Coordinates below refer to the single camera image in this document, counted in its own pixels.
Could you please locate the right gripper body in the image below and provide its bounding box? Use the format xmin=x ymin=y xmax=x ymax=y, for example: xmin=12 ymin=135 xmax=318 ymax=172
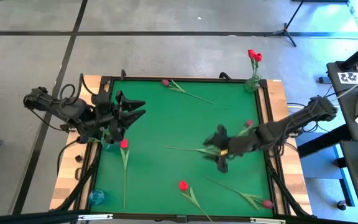
xmin=216 ymin=124 xmax=241 ymax=174

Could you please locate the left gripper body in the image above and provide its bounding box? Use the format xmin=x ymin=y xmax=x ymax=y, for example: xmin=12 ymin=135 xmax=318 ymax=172
xmin=91 ymin=91 xmax=126 ymax=144

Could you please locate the dark red artificial tulip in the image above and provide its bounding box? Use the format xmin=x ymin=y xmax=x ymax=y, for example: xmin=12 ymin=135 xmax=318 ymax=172
xmin=204 ymin=177 xmax=275 ymax=212
xmin=162 ymin=78 xmax=215 ymax=105
xmin=163 ymin=144 xmax=222 ymax=156
xmin=235 ymin=119 xmax=255 ymax=138

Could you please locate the blue glass vase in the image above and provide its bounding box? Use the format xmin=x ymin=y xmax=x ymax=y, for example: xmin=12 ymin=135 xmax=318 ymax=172
xmin=88 ymin=189 xmax=106 ymax=207
xmin=101 ymin=138 xmax=121 ymax=152

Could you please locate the green glass vase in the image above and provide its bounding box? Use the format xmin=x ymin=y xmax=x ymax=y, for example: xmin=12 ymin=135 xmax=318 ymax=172
xmin=244 ymin=73 xmax=262 ymax=93

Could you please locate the green table mat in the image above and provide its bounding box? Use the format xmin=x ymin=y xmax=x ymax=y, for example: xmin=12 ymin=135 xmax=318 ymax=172
xmin=90 ymin=80 xmax=275 ymax=218

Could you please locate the black support strut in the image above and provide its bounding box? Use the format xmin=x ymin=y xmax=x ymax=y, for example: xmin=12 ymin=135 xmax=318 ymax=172
xmin=265 ymin=161 xmax=310 ymax=218
xmin=54 ymin=152 xmax=102 ymax=212

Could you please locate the black desk crossbar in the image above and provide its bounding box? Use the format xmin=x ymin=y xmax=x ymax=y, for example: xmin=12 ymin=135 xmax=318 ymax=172
xmin=296 ymin=123 xmax=354 ymax=158

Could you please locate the black desk with label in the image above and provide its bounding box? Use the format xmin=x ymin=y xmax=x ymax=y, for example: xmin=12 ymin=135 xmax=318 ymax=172
xmin=326 ymin=60 xmax=358 ymax=142

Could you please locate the black tripod stand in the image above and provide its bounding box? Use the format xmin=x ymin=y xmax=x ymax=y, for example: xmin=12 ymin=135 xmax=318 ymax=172
xmin=272 ymin=0 xmax=305 ymax=48

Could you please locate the white printed label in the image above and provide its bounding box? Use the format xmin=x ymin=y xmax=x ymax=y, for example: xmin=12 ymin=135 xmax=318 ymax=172
xmin=337 ymin=72 xmax=358 ymax=85

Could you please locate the silver corner bracket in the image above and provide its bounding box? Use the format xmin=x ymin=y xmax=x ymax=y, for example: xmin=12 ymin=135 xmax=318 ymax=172
xmin=249 ymin=217 xmax=287 ymax=224
xmin=78 ymin=213 xmax=114 ymax=222

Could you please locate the black rail bar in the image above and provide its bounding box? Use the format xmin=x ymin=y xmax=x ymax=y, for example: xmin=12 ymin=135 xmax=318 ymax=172
xmin=0 ymin=210 xmax=90 ymax=224

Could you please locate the white cable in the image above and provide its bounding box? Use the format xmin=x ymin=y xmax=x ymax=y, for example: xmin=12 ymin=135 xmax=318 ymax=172
xmin=334 ymin=68 xmax=358 ymax=100

